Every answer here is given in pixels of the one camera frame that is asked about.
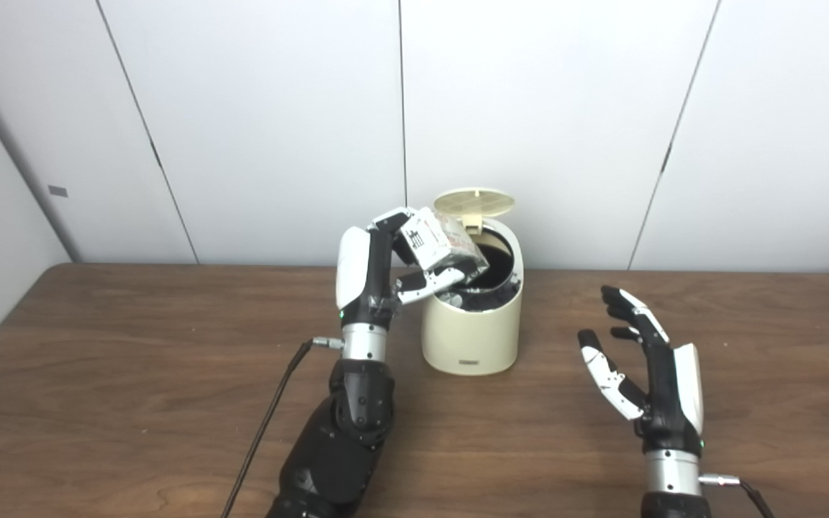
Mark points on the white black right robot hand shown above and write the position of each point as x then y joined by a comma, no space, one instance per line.
666,403

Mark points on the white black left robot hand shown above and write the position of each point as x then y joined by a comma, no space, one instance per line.
357,273

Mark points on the white green milk carton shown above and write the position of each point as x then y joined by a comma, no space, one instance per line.
432,241

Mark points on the cream-colored round bin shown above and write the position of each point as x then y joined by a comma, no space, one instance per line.
468,331

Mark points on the cream round bin lid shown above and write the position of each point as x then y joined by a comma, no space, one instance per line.
476,200

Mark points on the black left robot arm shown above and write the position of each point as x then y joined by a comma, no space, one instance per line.
335,453

